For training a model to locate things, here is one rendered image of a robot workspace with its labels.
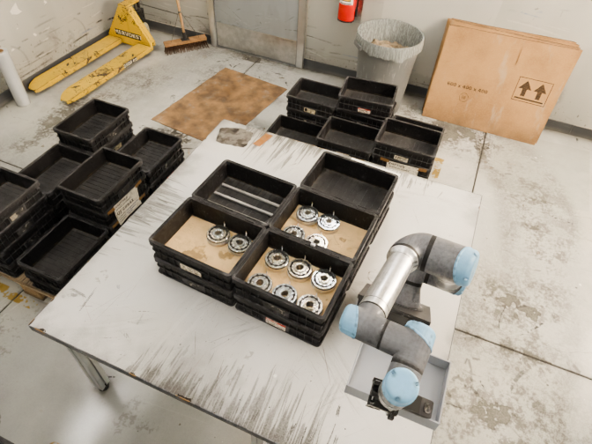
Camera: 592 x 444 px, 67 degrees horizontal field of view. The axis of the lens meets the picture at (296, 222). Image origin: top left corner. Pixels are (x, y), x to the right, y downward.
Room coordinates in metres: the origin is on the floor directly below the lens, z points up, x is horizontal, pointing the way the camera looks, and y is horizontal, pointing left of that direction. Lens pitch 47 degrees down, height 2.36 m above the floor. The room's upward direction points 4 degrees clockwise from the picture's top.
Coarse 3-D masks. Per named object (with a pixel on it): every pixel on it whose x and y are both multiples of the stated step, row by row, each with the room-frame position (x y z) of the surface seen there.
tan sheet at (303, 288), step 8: (264, 256) 1.20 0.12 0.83; (256, 264) 1.15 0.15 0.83; (264, 264) 1.16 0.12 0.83; (256, 272) 1.11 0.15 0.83; (264, 272) 1.12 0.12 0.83; (272, 272) 1.12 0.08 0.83; (280, 272) 1.12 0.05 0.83; (312, 272) 1.13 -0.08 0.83; (272, 280) 1.08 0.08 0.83; (280, 280) 1.08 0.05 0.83; (288, 280) 1.08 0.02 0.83; (272, 288) 1.04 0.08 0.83; (296, 288) 1.05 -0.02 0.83; (304, 288) 1.05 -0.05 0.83; (312, 288) 1.05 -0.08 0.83; (336, 288) 1.06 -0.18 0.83; (320, 296) 1.02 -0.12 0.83; (328, 296) 1.02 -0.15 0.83; (328, 304) 0.98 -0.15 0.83
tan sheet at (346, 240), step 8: (296, 208) 1.50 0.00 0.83; (288, 224) 1.40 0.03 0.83; (296, 224) 1.40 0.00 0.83; (344, 224) 1.42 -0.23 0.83; (312, 232) 1.36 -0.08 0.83; (320, 232) 1.36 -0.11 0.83; (344, 232) 1.37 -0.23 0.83; (352, 232) 1.37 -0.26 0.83; (360, 232) 1.38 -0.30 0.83; (328, 240) 1.31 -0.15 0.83; (336, 240) 1.31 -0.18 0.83; (344, 240) 1.32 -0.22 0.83; (352, 240) 1.32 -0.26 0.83; (360, 240) 1.32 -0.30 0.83; (336, 248) 1.27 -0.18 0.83; (344, 248) 1.27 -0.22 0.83; (352, 248) 1.27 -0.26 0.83; (352, 256) 1.23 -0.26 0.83
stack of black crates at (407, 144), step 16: (384, 128) 2.60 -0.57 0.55; (400, 128) 2.62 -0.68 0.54; (416, 128) 2.58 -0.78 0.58; (384, 144) 2.37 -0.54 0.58; (400, 144) 2.50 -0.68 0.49; (416, 144) 2.51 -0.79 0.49; (432, 144) 2.52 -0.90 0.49; (400, 160) 2.33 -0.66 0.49; (416, 160) 2.29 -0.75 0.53; (432, 160) 2.27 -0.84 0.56
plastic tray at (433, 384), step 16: (368, 352) 0.67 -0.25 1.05; (384, 352) 0.67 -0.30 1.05; (352, 368) 0.59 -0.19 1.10; (368, 368) 0.62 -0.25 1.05; (384, 368) 0.62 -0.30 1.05; (432, 368) 0.63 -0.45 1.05; (448, 368) 0.61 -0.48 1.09; (352, 384) 0.56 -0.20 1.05; (368, 384) 0.57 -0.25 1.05; (432, 384) 0.58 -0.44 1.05; (432, 400) 0.53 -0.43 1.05; (416, 416) 0.47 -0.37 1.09; (432, 416) 0.48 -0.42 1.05
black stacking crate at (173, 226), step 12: (192, 204) 1.42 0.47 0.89; (180, 216) 1.35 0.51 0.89; (204, 216) 1.40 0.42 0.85; (216, 216) 1.37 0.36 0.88; (228, 216) 1.34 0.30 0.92; (168, 228) 1.27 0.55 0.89; (228, 228) 1.35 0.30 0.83; (240, 228) 1.32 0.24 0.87; (252, 228) 1.30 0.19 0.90; (156, 240) 1.20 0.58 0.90; (168, 240) 1.26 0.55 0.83; (156, 252) 1.17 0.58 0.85; (180, 264) 1.11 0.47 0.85; (192, 264) 1.09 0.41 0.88; (204, 276) 1.07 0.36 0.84; (216, 276) 1.05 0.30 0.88; (228, 288) 1.03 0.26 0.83
